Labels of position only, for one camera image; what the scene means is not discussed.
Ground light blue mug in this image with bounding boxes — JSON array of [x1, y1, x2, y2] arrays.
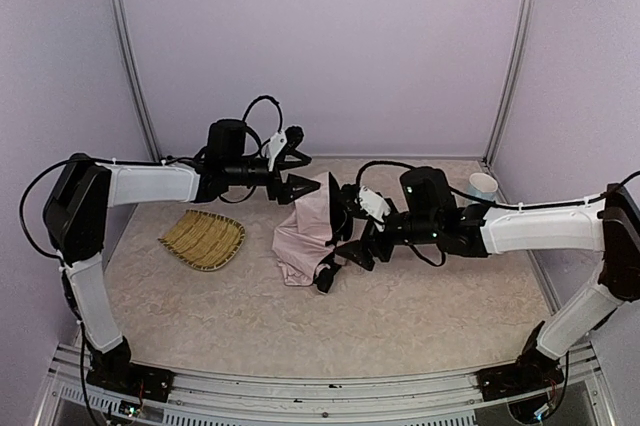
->
[[467, 172, 499, 201]]

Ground left aluminium frame post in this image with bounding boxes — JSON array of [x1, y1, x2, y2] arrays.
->
[[109, 0, 162, 161]]

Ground right aluminium frame post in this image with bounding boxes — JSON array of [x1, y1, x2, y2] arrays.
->
[[483, 0, 535, 169]]

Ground front aluminium rail base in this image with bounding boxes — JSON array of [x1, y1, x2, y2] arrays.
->
[[30, 344, 617, 425]]

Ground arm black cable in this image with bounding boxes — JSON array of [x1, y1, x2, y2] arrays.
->
[[354, 160, 640, 212], [242, 95, 285, 147]]

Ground aluminium frame post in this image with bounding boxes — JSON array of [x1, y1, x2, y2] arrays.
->
[[483, 0, 535, 169], [109, 0, 162, 161]]

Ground woven bamboo tray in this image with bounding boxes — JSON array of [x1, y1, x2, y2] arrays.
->
[[158, 209, 246, 272]]

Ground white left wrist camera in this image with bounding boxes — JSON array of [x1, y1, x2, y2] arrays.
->
[[266, 130, 287, 172]]

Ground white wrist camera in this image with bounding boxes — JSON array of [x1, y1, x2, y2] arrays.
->
[[356, 186, 391, 232], [266, 130, 287, 172]]

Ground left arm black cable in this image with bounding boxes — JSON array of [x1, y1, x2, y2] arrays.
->
[[242, 95, 285, 147]]

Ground pink folding umbrella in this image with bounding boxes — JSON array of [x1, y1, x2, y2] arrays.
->
[[272, 172, 354, 294]]

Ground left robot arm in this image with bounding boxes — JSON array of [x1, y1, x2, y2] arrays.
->
[[43, 119, 320, 402]]

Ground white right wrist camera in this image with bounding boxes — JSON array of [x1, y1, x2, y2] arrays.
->
[[356, 186, 391, 232]]

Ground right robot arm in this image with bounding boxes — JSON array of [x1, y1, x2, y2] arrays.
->
[[335, 166, 639, 401]]

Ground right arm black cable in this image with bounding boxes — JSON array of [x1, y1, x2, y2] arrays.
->
[[354, 160, 640, 212]]

